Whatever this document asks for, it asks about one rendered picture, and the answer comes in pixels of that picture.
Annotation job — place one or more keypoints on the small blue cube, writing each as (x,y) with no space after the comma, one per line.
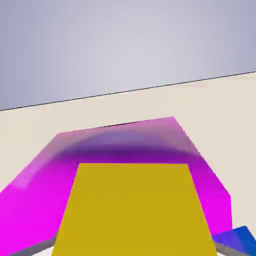
(241,236)

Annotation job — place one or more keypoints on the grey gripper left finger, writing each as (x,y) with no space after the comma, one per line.
(43,249)

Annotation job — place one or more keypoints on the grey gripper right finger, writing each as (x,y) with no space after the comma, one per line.
(224,250)

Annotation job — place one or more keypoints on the small yellow cube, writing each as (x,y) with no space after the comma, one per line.
(134,212)

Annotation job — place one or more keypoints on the large magenta box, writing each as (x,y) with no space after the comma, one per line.
(32,210)

